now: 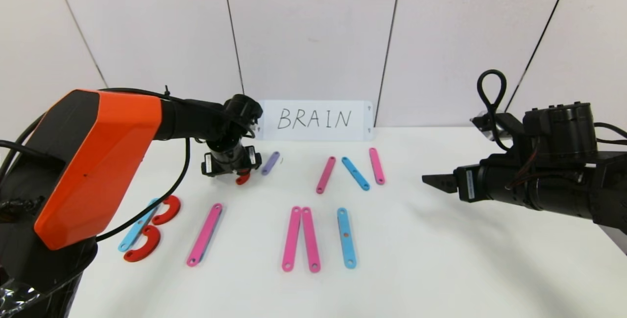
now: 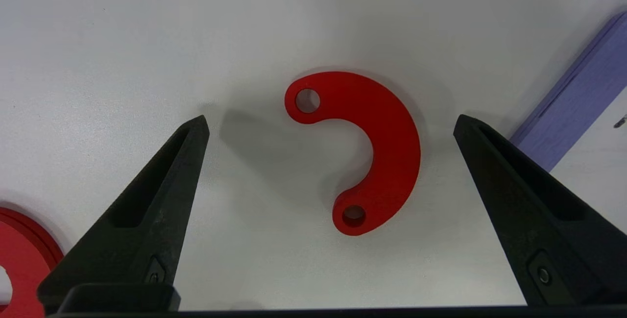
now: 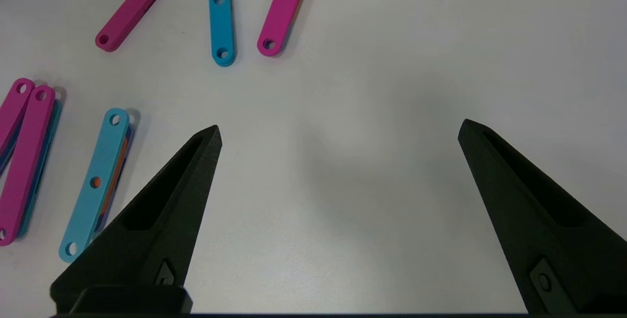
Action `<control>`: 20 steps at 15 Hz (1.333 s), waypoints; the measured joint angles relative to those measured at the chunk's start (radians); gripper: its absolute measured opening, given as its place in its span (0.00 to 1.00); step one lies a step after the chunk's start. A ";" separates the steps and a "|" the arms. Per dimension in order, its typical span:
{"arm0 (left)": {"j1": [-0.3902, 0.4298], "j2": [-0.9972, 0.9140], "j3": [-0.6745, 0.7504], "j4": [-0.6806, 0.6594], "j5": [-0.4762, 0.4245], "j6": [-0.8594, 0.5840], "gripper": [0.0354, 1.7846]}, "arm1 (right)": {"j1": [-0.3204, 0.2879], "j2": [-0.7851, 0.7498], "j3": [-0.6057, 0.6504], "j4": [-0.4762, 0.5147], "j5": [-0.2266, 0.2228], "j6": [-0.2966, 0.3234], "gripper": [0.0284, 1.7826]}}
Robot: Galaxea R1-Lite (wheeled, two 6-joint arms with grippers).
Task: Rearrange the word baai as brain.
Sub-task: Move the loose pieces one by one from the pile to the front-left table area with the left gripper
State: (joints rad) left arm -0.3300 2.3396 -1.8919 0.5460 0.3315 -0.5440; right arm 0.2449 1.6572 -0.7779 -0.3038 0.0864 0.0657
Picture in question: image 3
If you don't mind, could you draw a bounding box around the blue bar with orange backing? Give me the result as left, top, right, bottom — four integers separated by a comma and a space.
58, 108, 134, 264

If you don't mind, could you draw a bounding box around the long pink bar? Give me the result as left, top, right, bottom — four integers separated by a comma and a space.
0, 85, 63, 247
0, 77, 36, 174

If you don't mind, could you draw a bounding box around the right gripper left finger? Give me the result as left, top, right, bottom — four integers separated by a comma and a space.
50, 125, 223, 310

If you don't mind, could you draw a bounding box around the blue three-hole bar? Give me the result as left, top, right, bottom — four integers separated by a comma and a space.
206, 0, 237, 68

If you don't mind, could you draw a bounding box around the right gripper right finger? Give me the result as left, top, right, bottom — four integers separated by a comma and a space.
458, 119, 627, 316

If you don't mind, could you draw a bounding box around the short pink bar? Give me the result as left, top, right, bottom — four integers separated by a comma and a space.
95, 0, 186, 53
257, 0, 314, 58

